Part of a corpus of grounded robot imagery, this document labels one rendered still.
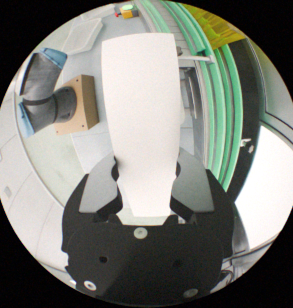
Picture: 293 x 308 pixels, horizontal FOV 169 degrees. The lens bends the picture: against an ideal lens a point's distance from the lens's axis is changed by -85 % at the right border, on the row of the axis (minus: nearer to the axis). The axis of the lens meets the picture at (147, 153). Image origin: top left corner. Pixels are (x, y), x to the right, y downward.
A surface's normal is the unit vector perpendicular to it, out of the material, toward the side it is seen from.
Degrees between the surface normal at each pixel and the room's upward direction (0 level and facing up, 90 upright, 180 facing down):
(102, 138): 0
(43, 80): 66
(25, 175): 90
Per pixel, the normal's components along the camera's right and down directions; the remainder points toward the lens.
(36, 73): 0.80, 0.60
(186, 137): -0.02, 0.51
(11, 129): 0.97, -0.18
